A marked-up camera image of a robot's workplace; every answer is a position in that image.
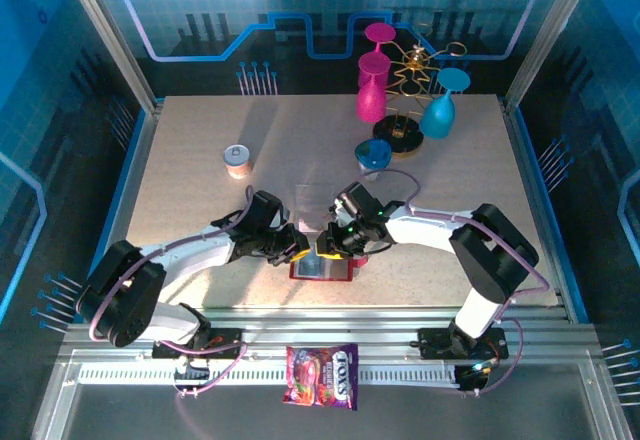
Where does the red card holder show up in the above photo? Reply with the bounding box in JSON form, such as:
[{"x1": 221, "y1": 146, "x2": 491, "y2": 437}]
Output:
[{"x1": 288, "y1": 253, "x2": 370, "y2": 283}]

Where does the blue credit card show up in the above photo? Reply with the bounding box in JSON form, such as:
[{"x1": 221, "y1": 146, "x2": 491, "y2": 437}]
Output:
[{"x1": 294, "y1": 255, "x2": 324, "y2": 277}]

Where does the yogurt cup blue lid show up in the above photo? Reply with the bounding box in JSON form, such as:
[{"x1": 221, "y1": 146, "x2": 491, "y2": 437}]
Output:
[{"x1": 354, "y1": 139, "x2": 393, "y2": 181}]

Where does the small tin can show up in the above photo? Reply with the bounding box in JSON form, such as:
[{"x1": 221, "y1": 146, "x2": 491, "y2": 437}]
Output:
[{"x1": 223, "y1": 144, "x2": 253, "y2": 180}]

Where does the purple candy bag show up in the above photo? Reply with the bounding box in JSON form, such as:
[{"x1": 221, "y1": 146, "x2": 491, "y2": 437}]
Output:
[{"x1": 282, "y1": 343, "x2": 360, "y2": 412}]

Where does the pink wine glass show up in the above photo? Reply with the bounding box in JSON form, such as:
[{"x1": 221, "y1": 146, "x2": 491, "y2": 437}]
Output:
[
  {"x1": 355, "y1": 53, "x2": 392, "y2": 124},
  {"x1": 357, "y1": 23, "x2": 397, "y2": 92}
]

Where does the blue wine glass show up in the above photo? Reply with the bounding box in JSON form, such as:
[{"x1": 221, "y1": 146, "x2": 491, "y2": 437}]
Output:
[{"x1": 418, "y1": 68, "x2": 472, "y2": 140}]

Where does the black controller board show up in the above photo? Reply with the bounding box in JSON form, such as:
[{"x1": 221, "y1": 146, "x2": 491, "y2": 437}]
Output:
[
  {"x1": 455, "y1": 362, "x2": 490, "y2": 395},
  {"x1": 172, "y1": 359, "x2": 211, "y2": 397}
]

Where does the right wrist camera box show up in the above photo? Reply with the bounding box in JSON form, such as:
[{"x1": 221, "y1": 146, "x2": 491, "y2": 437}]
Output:
[{"x1": 328, "y1": 182, "x2": 384, "y2": 226}]

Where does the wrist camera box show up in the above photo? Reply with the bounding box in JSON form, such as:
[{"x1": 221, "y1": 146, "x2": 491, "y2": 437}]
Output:
[
  {"x1": 244, "y1": 190, "x2": 289, "y2": 234},
  {"x1": 328, "y1": 182, "x2": 384, "y2": 226}
]

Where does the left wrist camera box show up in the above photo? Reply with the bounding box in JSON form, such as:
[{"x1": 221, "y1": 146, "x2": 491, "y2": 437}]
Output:
[{"x1": 244, "y1": 190, "x2": 289, "y2": 234}]

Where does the aluminium front rail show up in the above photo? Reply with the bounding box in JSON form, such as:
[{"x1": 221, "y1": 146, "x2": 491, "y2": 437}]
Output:
[{"x1": 59, "y1": 307, "x2": 604, "y2": 361}]

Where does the gold wire glass rack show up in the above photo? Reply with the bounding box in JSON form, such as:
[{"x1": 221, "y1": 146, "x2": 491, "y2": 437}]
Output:
[{"x1": 372, "y1": 22, "x2": 469, "y2": 160}]

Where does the white slotted cable duct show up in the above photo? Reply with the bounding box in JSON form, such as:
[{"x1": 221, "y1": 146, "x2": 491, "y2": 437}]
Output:
[{"x1": 77, "y1": 363, "x2": 459, "y2": 387}]

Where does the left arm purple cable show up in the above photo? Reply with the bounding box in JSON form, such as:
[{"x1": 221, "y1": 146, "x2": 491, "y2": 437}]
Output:
[{"x1": 88, "y1": 185, "x2": 250, "y2": 400}]

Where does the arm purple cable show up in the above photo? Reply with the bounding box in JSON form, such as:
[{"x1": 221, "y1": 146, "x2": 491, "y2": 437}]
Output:
[
  {"x1": 357, "y1": 168, "x2": 550, "y2": 397},
  {"x1": 88, "y1": 185, "x2": 250, "y2": 400}
]

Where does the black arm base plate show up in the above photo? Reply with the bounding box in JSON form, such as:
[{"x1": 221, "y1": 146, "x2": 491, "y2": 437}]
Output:
[
  {"x1": 417, "y1": 327, "x2": 510, "y2": 361},
  {"x1": 151, "y1": 327, "x2": 246, "y2": 361}
]

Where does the aluminium side rail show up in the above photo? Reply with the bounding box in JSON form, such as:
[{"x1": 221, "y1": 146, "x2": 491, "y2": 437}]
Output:
[
  {"x1": 499, "y1": 94, "x2": 589, "y2": 324},
  {"x1": 92, "y1": 99, "x2": 164, "y2": 322}
]

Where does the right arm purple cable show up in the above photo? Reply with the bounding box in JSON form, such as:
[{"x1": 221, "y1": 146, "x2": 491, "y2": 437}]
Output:
[{"x1": 357, "y1": 168, "x2": 550, "y2": 397}]

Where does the aluminium frame post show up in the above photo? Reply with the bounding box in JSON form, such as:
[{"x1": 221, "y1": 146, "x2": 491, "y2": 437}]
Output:
[
  {"x1": 504, "y1": 0, "x2": 601, "y2": 109},
  {"x1": 54, "y1": 0, "x2": 160, "y2": 114}
]

